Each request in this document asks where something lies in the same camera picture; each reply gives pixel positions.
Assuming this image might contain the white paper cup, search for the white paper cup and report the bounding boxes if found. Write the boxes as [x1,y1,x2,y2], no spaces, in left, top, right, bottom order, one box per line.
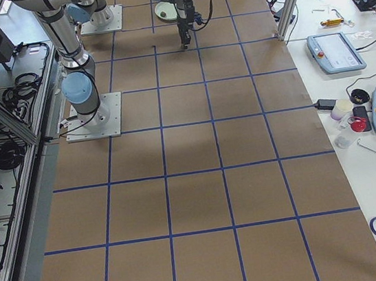
[330,98,353,121]

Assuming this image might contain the gold metal cylinder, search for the gold metal cylinder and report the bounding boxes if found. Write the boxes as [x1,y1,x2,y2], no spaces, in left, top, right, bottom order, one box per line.
[320,18,344,27]

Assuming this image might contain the light green plate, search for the light green plate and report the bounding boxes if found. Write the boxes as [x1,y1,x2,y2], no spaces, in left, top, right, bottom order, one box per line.
[154,1,178,23]

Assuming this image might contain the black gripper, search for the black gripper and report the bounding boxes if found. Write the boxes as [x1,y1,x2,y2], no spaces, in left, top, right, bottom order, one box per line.
[174,0,203,49]

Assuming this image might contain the black power adapter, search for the black power adapter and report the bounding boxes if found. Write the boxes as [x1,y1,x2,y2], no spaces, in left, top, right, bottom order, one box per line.
[313,99,337,111]

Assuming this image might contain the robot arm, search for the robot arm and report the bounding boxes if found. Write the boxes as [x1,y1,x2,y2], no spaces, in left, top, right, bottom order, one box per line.
[11,0,110,130]
[66,0,209,49]

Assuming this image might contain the red round lid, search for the red round lid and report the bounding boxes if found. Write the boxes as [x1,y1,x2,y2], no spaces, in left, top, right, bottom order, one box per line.
[349,116,372,133]

